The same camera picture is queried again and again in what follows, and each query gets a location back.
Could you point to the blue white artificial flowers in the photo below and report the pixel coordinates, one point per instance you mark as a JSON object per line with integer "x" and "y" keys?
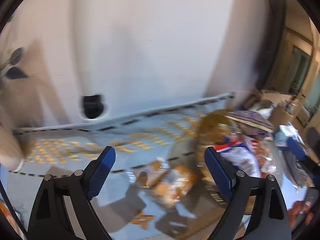
{"x": 10, "y": 69}

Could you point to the person's right hand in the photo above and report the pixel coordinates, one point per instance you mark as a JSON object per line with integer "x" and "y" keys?
{"x": 299, "y": 208}

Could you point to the red striped bread bag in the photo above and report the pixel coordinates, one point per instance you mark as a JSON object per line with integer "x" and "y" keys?
{"x": 265, "y": 159}

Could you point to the white lamp pole black clamp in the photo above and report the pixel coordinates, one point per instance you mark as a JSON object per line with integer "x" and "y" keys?
{"x": 92, "y": 105}

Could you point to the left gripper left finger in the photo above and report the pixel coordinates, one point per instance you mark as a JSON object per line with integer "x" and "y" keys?
{"x": 49, "y": 218}

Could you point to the orange wrapped cake pack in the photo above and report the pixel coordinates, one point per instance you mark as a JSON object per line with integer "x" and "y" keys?
{"x": 167, "y": 185}

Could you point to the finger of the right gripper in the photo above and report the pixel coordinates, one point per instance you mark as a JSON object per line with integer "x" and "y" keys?
{"x": 296, "y": 149}

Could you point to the white ribbed ceramic vase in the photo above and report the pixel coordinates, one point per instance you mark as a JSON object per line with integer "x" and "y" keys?
{"x": 12, "y": 157}

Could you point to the blue white snack bag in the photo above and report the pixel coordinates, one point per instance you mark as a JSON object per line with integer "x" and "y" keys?
{"x": 239, "y": 155}

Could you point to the purple white snack bag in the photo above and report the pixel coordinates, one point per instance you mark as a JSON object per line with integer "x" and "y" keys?
{"x": 252, "y": 124}

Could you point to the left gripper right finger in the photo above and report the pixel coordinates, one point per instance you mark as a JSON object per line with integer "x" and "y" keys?
{"x": 269, "y": 218}

